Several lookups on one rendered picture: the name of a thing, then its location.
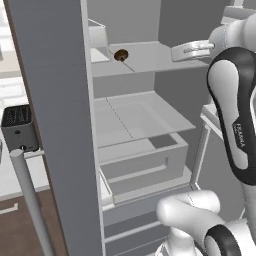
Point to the grey fridge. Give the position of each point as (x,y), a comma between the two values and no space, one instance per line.
(173,20)

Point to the brown mushroom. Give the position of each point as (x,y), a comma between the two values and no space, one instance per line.
(120,55)

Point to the grey black toaster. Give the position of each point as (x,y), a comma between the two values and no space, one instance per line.
(18,128)

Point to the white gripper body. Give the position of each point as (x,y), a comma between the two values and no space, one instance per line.
(190,51)

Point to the white fridge crisper drawer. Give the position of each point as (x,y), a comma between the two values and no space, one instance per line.
(146,160)

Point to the clear glass fridge shelf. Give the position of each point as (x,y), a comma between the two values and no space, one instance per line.
(140,116)

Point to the grey freezer drawer front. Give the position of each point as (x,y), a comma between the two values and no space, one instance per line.
(133,230)

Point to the brown cabinet drawer front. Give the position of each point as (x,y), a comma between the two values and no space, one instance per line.
(16,230)

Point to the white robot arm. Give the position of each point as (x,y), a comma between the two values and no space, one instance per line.
(230,100)

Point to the grey fridge door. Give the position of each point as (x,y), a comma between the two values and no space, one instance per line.
(56,116)

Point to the white fridge shelf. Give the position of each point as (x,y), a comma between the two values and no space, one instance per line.
(150,61)

